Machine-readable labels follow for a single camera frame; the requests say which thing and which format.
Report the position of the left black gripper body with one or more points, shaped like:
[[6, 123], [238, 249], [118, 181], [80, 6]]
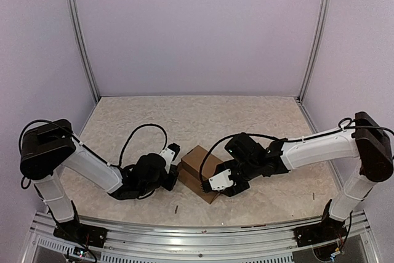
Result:
[[169, 185]]

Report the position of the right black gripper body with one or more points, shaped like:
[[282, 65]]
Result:
[[232, 193]]

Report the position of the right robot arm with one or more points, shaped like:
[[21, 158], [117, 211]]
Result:
[[360, 137]]

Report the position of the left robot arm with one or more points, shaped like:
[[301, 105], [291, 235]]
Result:
[[45, 145]]

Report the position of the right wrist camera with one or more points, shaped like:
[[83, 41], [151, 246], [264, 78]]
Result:
[[218, 182]]

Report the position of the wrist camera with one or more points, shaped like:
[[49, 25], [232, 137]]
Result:
[[169, 154], [218, 182]]

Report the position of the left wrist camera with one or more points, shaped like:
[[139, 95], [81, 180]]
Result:
[[169, 154]]

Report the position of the front aluminium rail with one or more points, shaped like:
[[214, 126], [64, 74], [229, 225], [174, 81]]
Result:
[[131, 242]]

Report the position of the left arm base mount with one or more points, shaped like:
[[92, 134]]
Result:
[[84, 234]]

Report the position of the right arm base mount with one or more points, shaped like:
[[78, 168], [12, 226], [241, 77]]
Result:
[[319, 233]]

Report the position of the right aluminium frame post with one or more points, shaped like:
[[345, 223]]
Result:
[[314, 51]]

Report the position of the aluminium frame post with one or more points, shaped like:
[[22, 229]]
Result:
[[81, 45], [314, 51]]

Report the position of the left aluminium frame post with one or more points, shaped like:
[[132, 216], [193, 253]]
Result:
[[81, 45]]

